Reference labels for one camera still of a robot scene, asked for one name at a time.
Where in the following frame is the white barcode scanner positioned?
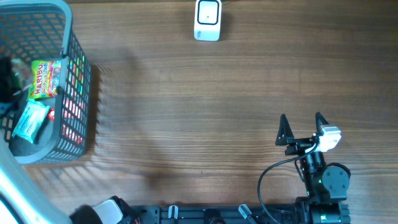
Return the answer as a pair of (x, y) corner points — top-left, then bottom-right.
(193, 0), (222, 42)

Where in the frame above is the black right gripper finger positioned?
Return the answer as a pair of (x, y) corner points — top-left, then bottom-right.
(275, 114), (295, 146)
(315, 112), (329, 134)

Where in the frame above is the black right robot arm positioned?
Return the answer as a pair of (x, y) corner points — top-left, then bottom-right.
(275, 112), (351, 224)

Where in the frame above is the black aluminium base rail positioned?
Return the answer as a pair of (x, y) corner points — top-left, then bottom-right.
(132, 205), (298, 224)

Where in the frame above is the black camera cable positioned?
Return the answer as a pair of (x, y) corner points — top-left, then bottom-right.
(257, 141), (320, 224)

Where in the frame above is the small red packet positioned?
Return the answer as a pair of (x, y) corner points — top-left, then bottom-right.
(47, 107), (55, 122)

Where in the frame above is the teal wet wipes pack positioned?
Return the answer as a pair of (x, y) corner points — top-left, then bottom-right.
(12, 99), (50, 144)

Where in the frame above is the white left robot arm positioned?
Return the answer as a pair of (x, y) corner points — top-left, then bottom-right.
(1, 138), (123, 223)

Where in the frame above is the Haribo gummy worms bag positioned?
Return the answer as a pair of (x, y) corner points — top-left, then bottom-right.
(27, 60), (62, 100)

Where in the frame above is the grey plastic shopping basket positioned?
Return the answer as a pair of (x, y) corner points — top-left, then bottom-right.
(1, 1), (92, 164)

